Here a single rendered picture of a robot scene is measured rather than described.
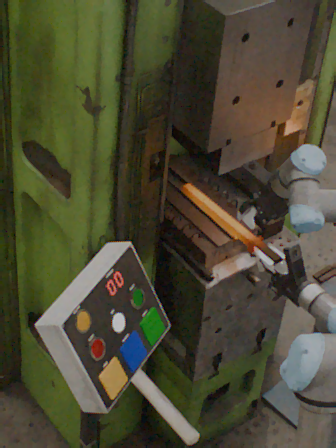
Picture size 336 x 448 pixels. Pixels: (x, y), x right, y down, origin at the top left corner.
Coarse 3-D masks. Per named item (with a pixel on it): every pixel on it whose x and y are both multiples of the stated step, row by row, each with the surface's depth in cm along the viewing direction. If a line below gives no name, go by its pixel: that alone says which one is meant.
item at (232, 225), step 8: (192, 192) 278; (200, 192) 278; (200, 200) 275; (208, 200) 275; (208, 208) 273; (216, 208) 273; (216, 216) 271; (224, 216) 270; (224, 224) 269; (232, 224) 267; (240, 224) 267; (232, 232) 267; (240, 232) 264; (248, 232) 265; (248, 240) 262; (256, 240) 261; (248, 248) 262; (264, 248) 259; (272, 256) 256; (280, 256) 257
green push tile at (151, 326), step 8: (152, 312) 236; (144, 320) 233; (152, 320) 235; (160, 320) 238; (144, 328) 233; (152, 328) 235; (160, 328) 238; (144, 336) 234; (152, 336) 235; (152, 344) 235
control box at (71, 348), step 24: (96, 264) 227; (120, 264) 227; (72, 288) 221; (96, 288) 220; (120, 288) 227; (144, 288) 235; (48, 312) 215; (72, 312) 212; (96, 312) 219; (120, 312) 226; (144, 312) 234; (48, 336) 213; (72, 336) 212; (96, 336) 218; (120, 336) 226; (72, 360) 214; (96, 360) 218; (120, 360) 225; (144, 360) 233; (72, 384) 220; (96, 384) 218; (96, 408) 221
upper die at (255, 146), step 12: (180, 132) 250; (264, 132) 244; (192, 144) 247; (228, 144) 238; (240, 144) 241; (252, 144) 244; (264, 144) 248; (204, 156) 245; (216, 156) 240; (228, 156) 241; (240, 156) 244; (252, 156) 248; (216, 168) 242; (228, 168) 244
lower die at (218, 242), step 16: (176, 160) 292; (192, 176) 287; (176, 192) 281; (208, 192) 281; (176, 208) 275; (192, 208) 275; (224, 208) 276; (160, 224) 277; (176, 224) 271; (192, 224) 271; (208, 224) 271; (192, 240) 266; (208, 240) 267; (224, 240) 266; (240, 240) 269; (208, 256) 264; (224, 256) 269
